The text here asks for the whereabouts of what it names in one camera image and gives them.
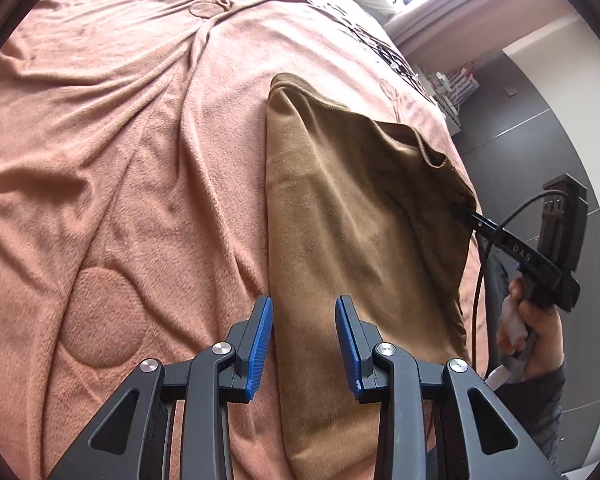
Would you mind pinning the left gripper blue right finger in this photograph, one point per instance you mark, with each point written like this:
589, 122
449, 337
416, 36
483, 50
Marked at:
357, 340

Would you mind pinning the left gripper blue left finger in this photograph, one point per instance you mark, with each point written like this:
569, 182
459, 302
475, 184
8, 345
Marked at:
250, 340

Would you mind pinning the brown printed t-shirt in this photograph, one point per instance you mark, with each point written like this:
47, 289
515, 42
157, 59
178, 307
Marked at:
360, 207

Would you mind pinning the person's right forearm sleeve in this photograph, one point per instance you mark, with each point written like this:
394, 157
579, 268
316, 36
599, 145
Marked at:
537, 405

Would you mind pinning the person's right hand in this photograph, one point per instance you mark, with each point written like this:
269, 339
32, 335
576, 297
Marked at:
519, 321

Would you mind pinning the person's patterned trouser legs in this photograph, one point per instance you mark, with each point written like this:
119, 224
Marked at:
496, 282

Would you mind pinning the white bedside cabinet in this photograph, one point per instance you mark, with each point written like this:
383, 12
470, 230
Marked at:
448, 105

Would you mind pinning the items on bedside cabinet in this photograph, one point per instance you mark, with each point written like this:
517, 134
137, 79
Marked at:
462, 83

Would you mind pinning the salmon pink bed blanket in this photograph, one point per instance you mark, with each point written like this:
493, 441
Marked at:
132, 185

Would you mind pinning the right pink curtain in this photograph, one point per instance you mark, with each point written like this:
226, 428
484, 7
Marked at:
443, 35

